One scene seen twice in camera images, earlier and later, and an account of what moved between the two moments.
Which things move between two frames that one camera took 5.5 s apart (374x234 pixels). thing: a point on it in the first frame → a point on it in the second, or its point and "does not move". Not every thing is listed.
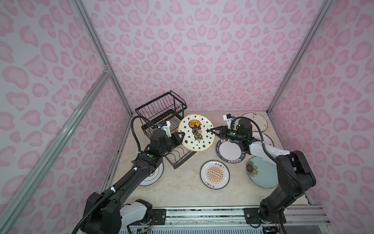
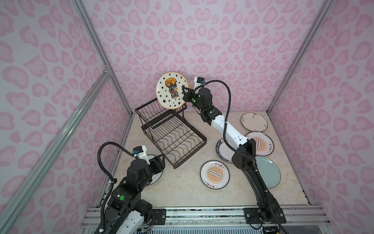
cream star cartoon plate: [197, 136] → [169, 90]
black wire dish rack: [165, 111] does not move
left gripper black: [178, 141] → [157, 164]
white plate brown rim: [261, 121] does not move
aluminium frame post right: [323, 10] does not move
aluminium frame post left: [90, 29] does not move
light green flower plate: [262, 172] does not move
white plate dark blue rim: [230, 151] does not move
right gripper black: [224, 132] → [188, 95]
